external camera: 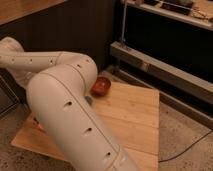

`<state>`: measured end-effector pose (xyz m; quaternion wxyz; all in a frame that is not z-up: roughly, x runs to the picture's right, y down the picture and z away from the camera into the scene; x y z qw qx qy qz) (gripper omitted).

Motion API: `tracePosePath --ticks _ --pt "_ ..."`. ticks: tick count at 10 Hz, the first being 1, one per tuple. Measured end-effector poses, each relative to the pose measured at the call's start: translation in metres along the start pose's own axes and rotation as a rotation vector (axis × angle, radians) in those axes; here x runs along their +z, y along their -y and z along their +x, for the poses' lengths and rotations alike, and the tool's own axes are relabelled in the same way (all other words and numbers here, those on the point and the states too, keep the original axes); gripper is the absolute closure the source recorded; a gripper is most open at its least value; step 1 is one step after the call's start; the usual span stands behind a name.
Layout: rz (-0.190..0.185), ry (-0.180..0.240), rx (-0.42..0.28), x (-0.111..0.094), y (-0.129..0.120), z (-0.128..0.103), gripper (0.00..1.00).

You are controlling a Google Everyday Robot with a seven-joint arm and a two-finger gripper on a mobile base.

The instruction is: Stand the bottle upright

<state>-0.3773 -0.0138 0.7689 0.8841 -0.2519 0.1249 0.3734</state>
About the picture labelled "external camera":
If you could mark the red bowl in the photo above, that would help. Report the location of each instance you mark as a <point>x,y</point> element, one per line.
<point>101,86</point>

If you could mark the blue sponge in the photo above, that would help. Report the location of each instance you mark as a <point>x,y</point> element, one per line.
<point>89,100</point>

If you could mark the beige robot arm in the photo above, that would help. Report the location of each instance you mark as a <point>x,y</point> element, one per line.
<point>56,84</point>

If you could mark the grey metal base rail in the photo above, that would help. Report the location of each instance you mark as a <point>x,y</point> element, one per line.
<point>182,80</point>

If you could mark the wooden shelf with clutter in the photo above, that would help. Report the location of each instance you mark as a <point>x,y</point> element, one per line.
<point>194,12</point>

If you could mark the wooden counter top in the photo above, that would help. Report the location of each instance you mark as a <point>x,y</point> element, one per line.
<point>14,9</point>

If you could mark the metal shelf pole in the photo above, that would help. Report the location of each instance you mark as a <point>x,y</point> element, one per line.
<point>123,24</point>

